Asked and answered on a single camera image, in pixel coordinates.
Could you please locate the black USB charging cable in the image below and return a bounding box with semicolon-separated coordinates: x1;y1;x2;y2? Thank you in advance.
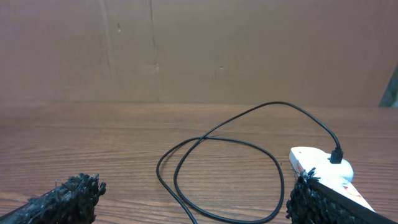
155;101;345;224

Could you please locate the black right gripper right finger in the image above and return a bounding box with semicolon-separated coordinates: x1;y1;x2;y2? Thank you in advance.
286;169;397;224

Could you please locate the white power strip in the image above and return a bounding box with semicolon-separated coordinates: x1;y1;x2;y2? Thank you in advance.
289;146;374;212

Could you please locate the white charger adapter plug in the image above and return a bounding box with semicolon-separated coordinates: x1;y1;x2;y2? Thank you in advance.
314;153;354;184

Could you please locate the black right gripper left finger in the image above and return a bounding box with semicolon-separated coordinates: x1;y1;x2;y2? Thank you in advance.
1;173;106;224

